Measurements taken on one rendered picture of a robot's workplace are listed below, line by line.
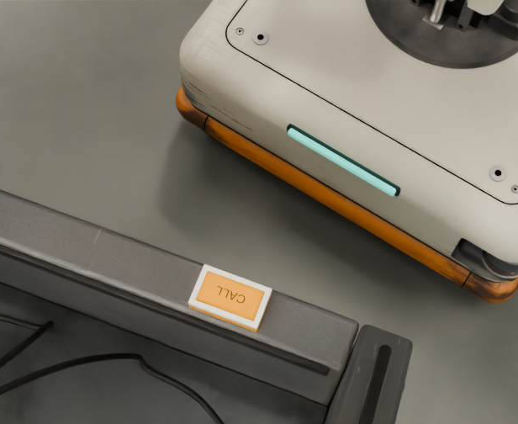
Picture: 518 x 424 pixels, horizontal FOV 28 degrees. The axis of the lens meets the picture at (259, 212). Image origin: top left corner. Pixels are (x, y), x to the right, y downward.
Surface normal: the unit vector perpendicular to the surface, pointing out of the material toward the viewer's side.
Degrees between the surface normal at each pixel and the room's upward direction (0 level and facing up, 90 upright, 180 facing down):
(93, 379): 0
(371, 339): 43
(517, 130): 0
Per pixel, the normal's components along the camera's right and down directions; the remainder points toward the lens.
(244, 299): 0.02, -0.36
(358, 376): 0.26, -0.85
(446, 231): -0.54, 0.78
